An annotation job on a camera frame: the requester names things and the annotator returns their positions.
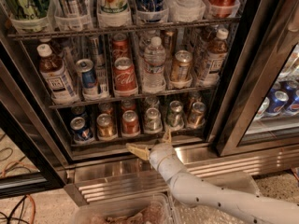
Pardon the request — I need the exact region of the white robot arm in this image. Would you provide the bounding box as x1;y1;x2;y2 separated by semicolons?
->
126;130;299;224

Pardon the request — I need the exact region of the clear water bottle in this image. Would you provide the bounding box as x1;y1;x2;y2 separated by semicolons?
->
143;36;166;93

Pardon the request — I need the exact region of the blue pepsi can bottom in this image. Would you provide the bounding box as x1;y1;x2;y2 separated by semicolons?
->
70;117;94;143

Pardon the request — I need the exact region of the green bottle top left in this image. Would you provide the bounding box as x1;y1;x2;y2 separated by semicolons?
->
5;0;50;20

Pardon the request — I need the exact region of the gold can middle shelf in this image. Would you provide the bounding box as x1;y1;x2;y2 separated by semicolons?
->
170;50;192;82

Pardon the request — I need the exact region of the tea bottle right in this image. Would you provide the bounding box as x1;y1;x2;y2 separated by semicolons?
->
197;28;229;87

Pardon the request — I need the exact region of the red coca-cola can middle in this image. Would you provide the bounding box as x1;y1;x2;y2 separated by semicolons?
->
113;57;138;97

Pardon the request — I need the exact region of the tea bottle left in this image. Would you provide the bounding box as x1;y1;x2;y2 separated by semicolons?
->
37;44;78;105

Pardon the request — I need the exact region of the silver green 7up can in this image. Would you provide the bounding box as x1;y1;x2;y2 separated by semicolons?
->
145;107;162;133

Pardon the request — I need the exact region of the fridge glass door right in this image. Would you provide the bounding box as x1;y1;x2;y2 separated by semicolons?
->
218;0;299;156

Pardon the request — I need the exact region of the orange cable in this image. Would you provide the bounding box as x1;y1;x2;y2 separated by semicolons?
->
25;193;37;224

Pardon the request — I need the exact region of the red coca-cola can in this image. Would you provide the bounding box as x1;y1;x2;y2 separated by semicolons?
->
113;57;138;97
112;33;131;60

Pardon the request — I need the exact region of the red can bottom shelf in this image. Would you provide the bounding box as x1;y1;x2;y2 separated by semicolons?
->
121;110;140;135

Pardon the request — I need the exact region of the tea bottle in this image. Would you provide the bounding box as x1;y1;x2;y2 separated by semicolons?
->
197;28;229;87
37;44;78;105

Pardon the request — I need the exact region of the gold can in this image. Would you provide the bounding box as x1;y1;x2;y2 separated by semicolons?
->
96;113;117;140
187;102;206;128

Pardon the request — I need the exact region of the blue red bull can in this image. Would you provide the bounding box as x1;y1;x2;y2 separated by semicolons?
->
76;59;99;95

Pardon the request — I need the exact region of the gold can bottom right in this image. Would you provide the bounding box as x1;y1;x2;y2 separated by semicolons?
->
187;102;206;128

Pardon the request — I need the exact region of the left clear plastic bin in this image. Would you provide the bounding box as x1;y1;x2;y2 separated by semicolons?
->
69;193;174;224

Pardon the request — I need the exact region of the red coca-cola can behind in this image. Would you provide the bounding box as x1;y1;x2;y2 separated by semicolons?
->
112;33;131;60

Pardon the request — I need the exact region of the fridge bottom grille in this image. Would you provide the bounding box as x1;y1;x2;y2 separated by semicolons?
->
64;146;299;206

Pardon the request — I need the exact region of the green can bottom shelf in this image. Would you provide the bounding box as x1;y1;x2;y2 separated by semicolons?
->
165;100;183;130

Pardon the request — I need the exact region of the black cable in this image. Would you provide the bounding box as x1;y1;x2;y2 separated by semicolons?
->
0;195;29;224

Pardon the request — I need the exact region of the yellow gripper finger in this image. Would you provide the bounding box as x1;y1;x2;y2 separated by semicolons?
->
162;129;172;144
126;143;150;161

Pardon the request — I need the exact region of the pepsi can right fridge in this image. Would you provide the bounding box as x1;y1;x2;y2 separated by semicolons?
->
266;91;289;116

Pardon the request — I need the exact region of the right clear plastic bin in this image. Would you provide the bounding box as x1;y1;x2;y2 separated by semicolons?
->
173;172;260;224

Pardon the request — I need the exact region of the clear plastic bin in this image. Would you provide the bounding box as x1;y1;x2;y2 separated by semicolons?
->
173;172;260;224
69;193;174;224

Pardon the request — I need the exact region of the gold can bottom left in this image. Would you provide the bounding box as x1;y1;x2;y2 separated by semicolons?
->
96;113;117;140

